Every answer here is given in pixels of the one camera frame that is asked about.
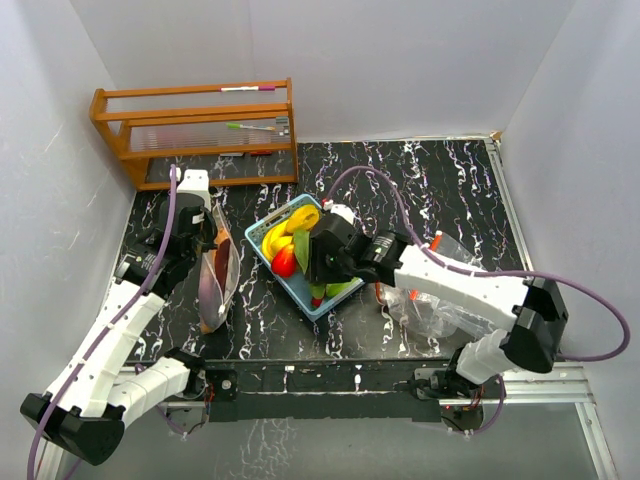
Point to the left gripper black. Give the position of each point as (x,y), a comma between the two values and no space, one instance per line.
(209,221)

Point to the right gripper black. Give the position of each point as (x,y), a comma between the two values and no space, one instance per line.
(318,270)

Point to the white dotted zip bag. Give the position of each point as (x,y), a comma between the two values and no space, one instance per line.
(220,275)

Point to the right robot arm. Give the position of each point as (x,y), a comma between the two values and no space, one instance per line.
(528,314)

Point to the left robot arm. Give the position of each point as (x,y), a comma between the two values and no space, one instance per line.
(85,411)

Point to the clear bag orange zipper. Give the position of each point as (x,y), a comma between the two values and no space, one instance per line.
(428,315)

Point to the yellow starfruit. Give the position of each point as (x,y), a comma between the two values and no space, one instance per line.
(304,218)

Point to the light blue plastic basket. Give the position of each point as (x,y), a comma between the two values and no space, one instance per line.
(296,286)

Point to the yellow banana bunch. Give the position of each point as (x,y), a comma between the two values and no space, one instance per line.
(275,240)

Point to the wooden shelf rack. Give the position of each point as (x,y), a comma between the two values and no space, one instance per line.
(142,126)

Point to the green pen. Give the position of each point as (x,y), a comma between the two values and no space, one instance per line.
(240,126)

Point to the pink white pen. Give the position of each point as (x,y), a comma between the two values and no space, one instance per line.
(248,88)

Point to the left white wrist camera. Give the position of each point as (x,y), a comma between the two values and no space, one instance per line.
(196,182)

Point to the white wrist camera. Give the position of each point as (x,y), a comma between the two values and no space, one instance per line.
(343,211)
(196,182)

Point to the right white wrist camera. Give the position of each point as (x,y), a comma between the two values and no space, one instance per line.
(343,211)

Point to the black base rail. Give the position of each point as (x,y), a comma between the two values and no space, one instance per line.
(419,390)

